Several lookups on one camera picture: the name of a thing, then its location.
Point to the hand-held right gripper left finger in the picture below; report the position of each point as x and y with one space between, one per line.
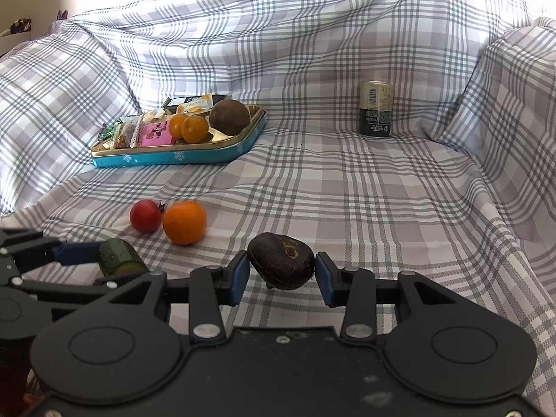
241 279

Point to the green drink can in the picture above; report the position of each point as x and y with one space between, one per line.
376 108

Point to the cardboard box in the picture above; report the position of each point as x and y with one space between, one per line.
15 26

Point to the pink snack packet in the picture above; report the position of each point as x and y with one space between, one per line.
155 135

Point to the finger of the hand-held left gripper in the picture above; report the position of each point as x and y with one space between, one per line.
78 254
87 290

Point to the brown snack packet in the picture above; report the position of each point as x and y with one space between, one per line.
127 135

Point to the round brown fruit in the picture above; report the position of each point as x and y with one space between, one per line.
229 116

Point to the orange tangerine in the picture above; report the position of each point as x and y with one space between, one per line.
184 222

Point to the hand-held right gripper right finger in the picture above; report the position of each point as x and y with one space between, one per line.
325 281

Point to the red tomato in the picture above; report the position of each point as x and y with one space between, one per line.
145 216

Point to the blue tin tray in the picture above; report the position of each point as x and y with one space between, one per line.
173 158

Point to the green snack packet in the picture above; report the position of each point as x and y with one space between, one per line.
107 133

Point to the cucumber piece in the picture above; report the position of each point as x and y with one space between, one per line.
120 257

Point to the black and white packet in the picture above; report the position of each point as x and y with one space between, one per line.
179 103

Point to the dark brown avocado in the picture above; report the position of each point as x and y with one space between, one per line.
281 263

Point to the small orange kumquat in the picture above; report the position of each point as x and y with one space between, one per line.
175 125
194 128

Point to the white snack packet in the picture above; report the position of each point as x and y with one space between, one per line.
150 117

